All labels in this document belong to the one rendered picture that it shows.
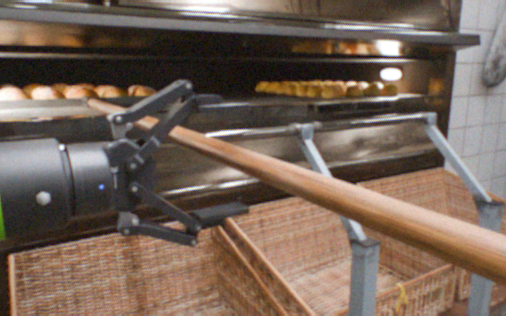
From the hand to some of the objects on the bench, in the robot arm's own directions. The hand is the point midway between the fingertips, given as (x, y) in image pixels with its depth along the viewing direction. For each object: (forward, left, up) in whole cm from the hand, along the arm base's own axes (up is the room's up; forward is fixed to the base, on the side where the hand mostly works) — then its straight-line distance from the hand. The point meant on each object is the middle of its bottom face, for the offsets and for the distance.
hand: (236, 159), depth 52 cm
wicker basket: (-2, +42, -61) cm, 74 cm away
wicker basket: (+58, +42, -61) cm, 94 cm away
